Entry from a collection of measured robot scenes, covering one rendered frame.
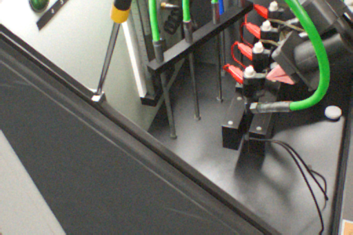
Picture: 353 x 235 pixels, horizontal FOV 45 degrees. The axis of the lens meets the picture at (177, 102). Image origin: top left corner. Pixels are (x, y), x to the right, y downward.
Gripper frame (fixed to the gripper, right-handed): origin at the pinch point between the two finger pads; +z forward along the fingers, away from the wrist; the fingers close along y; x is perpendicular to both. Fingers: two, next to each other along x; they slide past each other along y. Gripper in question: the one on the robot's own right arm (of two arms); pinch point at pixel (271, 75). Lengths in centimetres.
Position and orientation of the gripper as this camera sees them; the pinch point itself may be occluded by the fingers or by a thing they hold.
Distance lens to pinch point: 88.3
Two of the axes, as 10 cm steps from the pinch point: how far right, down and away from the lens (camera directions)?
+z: -4.9, 2.7, 8.3
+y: -6.7, -7.2, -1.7
